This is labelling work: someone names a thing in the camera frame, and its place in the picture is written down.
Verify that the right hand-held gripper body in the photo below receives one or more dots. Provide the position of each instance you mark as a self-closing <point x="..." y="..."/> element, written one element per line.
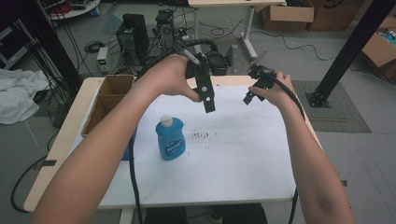
<point x="263" y="77"/>

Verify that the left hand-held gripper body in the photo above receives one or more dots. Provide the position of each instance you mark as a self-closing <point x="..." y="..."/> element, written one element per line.
<point x="204" y="82"/>

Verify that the blue dish soap bottle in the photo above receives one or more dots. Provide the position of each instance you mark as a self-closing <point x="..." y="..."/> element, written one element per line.
<point x="170" y="138"/>

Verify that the person's right hand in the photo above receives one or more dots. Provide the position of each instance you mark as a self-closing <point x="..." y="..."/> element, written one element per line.
<point x="277" y="90"/>

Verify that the person's left hand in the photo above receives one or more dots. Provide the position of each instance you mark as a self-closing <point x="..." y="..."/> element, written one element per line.
<point x="169" y="76"/>

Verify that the white desk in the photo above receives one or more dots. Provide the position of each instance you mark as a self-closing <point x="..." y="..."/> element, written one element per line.
<point x="241" y="21"/>

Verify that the white paper table cover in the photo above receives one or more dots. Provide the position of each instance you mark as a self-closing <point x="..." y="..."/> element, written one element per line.
<point x="199" y="149"/>

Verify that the brown cardboard box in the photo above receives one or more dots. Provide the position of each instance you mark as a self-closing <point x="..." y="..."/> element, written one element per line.
<point x="288" y="15"/>
<point x="379" y="49"/>

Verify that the dark floor mat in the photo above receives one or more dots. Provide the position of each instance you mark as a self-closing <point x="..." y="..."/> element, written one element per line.
<point x="337" y="107"/>

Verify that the black computer tower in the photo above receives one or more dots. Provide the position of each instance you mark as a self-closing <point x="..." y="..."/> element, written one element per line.
<point x="133" y="37"/>

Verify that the small white power supply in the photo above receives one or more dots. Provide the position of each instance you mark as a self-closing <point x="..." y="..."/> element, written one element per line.
<point x="102" y="59"/>

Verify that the person's dark trousers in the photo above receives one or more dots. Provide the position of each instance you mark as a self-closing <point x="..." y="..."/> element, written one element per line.
<point x="205" y="214"/>

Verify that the round white table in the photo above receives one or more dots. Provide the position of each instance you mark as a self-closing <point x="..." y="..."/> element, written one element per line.
<point x="73" y="9"/>

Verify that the white cloth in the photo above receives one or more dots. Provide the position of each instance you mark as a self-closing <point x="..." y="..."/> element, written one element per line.
<point x="18" y="95"/>

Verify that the camera on tripod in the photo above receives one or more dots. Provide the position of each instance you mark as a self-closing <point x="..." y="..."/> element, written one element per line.
<point x="165" y="26"/>

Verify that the black metal stand post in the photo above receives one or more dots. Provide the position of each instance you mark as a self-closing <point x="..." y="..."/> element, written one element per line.
<point x="350" y="53"/>
<point x="49" y="43"/>

